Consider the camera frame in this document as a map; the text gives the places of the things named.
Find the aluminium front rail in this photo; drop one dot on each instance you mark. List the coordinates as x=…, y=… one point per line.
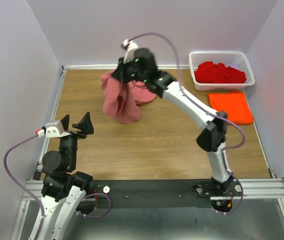
x=253, y=188

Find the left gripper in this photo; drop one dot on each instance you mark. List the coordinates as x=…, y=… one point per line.
x=85, y=124

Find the red t-shirt in basket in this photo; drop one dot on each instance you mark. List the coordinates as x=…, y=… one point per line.
x=210, y=73

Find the white plastic laundry basket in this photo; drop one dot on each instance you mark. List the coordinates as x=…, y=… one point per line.
x=227, y=57

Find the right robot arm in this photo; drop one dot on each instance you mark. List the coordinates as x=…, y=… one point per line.
x=212, y=123

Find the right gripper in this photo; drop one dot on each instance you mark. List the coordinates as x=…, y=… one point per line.
x=119, y=73

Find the pink t-shirt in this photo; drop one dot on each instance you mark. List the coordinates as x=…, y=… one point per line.
x=122, y=100

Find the lavender garment in basket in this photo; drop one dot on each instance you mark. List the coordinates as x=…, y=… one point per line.
x=234, y=66

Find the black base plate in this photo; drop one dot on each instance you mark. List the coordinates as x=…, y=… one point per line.
x=172, y=193

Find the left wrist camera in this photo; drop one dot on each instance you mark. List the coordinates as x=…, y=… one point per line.
x=54, y=129

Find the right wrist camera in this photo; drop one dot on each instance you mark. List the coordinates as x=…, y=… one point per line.
x=129, y=46

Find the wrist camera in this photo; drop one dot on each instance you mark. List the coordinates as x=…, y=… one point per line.
x=129, y=46
x=54, y=129

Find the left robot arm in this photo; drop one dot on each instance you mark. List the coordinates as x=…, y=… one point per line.
x=63, y=187

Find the folded orange t-shirt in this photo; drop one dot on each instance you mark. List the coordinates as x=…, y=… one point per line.
x=234, y=104

